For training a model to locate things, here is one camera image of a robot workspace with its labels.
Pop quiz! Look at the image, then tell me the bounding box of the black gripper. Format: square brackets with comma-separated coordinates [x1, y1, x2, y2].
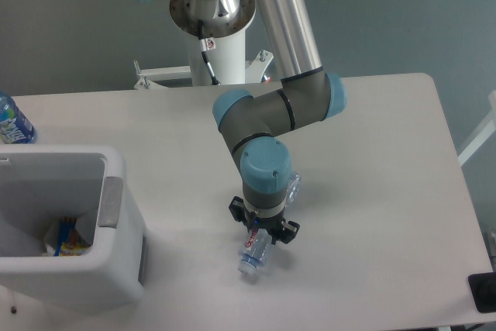
[229, 196, 300, 245]

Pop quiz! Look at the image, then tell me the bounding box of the crushed clear plastic bottle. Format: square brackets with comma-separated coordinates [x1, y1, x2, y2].
[238, 172, 301, 278]

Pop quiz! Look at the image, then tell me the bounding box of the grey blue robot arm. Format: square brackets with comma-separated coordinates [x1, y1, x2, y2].
[141, 0, 347, 243]

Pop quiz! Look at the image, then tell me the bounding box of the white trash can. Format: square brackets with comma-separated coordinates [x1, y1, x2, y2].
[1, 145, 146, 306]

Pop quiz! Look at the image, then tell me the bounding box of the colourful snack wrapper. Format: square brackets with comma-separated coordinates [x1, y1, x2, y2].
[53, 217, 91, 257]

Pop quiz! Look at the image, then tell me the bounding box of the black device at table edge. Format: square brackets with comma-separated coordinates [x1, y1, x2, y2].
[468, 272, 495, 314]

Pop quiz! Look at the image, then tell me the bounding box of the blue labelled water bottle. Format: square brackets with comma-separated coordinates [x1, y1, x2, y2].
[1, 92, 36, 145]

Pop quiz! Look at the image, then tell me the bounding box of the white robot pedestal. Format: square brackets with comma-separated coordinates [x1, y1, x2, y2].
[134, 20, 274, 90]

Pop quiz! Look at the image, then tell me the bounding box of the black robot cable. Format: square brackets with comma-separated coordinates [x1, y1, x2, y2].
[196, 19, 222, 87]

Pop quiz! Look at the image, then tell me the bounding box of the white frame at right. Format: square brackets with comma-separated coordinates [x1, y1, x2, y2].
[457, 91, 495, 166]

